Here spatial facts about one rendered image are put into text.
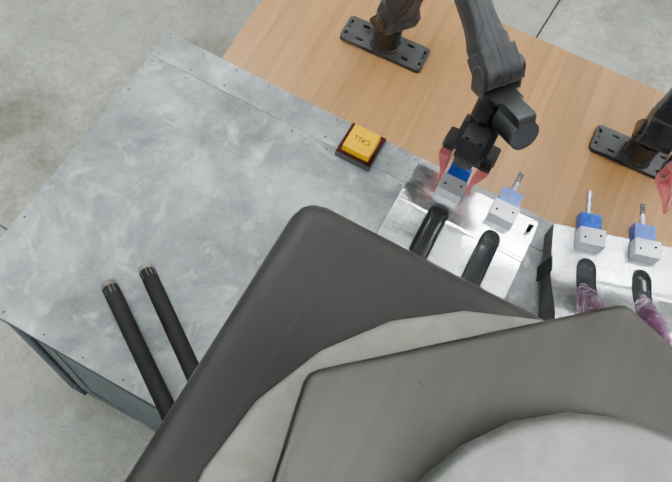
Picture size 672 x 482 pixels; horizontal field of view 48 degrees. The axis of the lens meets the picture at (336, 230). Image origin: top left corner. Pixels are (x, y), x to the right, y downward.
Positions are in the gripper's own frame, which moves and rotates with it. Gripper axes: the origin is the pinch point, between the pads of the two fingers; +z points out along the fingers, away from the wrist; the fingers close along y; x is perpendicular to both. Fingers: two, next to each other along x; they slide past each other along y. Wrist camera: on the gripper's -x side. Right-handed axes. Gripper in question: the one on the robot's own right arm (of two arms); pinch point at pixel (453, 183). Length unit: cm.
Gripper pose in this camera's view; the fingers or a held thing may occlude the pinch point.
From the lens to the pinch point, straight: 145.5
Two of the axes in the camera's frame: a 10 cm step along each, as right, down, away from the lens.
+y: 8.9, 4.5, -1.3
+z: -3.0, 7.6, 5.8
